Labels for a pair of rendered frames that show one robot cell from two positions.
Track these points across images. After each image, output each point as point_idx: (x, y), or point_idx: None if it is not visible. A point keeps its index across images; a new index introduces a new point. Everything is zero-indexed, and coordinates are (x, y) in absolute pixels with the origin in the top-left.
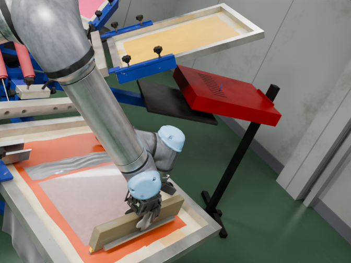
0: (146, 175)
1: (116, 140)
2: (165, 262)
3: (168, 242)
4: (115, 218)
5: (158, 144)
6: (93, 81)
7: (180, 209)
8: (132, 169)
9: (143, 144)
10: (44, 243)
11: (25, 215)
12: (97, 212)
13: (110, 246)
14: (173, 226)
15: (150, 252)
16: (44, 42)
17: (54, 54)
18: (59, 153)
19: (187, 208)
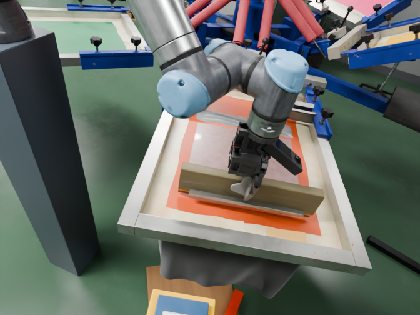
0: (172, 74)
1: (134, 0)
2: (245, 249)
3: (276, 236)
4: (211, 167)
5: (255, 69)
6: None
7: (329, 217)
8: (162, 62)
9: (225, 56)
10: (146, 159)
11: (155, 134)
12: (225, 166)
13: (195, 194)
14: (299, 226)
15: (242, 230)
16: None
17: None
18: (239, 111)
19: (337, 219)
